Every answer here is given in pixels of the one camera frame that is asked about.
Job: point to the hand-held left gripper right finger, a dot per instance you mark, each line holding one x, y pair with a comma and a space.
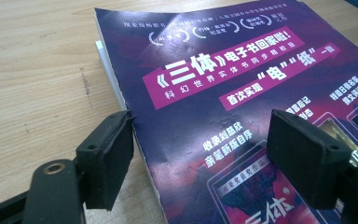
304, 155

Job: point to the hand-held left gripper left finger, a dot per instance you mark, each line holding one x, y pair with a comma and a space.
105, 161

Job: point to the purple magazine with grey spine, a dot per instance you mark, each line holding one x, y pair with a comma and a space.
199, 130

